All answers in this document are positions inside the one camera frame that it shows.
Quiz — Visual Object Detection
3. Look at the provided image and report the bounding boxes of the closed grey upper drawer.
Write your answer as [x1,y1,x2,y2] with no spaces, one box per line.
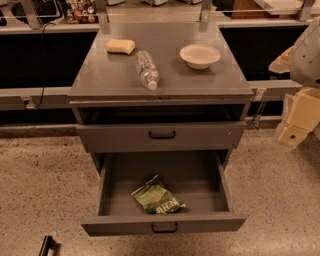
[77,121,245,153]

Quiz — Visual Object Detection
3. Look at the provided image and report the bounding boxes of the black object on floor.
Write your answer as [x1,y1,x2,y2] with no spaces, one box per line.
[38,236,55,256]

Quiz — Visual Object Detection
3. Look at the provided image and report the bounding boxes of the black power cable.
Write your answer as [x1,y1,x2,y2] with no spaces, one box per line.
[34,21,58,109]

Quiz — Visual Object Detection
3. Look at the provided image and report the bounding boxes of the grey drawer cabinet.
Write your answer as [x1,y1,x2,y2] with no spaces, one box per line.
[70,23,252,170]

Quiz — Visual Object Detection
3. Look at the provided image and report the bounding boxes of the clear plastic water bottle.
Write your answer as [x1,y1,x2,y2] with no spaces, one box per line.
[135,50,159,91]

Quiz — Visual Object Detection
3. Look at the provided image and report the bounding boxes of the green jalapeno chip bag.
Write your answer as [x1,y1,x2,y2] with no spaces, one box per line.
[131,175,186,214]

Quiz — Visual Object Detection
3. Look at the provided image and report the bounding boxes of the open grey middle drawer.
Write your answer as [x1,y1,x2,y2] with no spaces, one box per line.
[82,151,247,236]

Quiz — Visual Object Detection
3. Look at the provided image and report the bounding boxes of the colourful items on shelf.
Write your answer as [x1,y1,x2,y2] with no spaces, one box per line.
[65,0,98,24]

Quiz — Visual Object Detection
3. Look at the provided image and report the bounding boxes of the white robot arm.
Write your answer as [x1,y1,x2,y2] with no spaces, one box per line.
[269,17,320,149]

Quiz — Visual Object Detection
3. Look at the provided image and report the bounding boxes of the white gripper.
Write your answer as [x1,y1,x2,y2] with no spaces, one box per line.
[276,87,320,148]

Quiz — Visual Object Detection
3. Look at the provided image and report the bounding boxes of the yellow sponge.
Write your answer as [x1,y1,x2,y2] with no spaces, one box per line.
[105,39,136,55]

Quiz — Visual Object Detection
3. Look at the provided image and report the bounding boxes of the grey metal rail frame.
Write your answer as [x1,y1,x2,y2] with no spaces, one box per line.
[0,0,320,112]

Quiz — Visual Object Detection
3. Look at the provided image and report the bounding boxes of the white paper bowl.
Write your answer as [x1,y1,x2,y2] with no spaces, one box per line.
[180,44,221,70]

